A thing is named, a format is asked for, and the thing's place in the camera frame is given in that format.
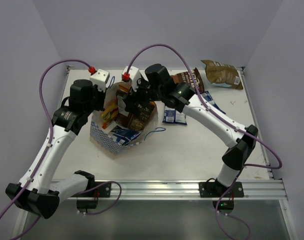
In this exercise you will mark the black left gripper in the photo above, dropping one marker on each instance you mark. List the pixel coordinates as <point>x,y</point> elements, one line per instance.
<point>98,100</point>

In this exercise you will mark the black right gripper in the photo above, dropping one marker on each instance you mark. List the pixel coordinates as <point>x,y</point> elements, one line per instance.
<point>130,99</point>

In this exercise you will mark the brown kettle chips bag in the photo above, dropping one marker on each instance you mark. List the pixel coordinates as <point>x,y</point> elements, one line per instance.
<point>186,78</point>

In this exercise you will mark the orange brown snack bag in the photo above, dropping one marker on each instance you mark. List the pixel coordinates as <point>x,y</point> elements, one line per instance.
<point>124,87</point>

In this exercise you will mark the dark blue snack bag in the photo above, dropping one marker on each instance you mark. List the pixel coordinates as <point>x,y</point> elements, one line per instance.
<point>172,116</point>

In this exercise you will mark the blue checkered paper bag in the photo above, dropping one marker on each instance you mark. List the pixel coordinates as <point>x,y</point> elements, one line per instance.
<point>100,136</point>

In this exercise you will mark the dark brown chips bag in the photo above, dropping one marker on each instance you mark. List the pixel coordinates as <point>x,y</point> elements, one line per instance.
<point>132,121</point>

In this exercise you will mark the blue white milk snack pack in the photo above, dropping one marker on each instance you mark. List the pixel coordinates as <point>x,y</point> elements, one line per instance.
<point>123,136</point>

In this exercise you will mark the blue white snack bag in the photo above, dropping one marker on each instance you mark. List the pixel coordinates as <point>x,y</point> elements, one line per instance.
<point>208,97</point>

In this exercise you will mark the light blue snack bag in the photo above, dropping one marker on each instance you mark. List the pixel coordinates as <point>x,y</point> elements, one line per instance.
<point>222,75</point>

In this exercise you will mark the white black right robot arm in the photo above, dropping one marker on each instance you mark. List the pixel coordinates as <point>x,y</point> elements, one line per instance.
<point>239,139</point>

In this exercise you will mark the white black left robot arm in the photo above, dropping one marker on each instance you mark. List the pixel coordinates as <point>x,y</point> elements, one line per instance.
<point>35,191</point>

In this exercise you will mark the colourful red candy bag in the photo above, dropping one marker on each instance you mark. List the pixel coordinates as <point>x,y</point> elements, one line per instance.
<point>109,114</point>

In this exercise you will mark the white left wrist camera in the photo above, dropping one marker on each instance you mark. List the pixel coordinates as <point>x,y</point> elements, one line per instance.
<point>99,77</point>

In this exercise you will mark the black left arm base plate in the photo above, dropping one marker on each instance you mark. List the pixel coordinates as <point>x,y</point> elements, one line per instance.
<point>89,201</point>

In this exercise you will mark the aluminium mounting rail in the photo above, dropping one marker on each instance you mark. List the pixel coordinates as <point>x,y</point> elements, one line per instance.
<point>181,190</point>

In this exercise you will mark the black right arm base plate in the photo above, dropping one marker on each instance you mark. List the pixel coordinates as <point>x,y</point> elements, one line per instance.
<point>213,189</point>

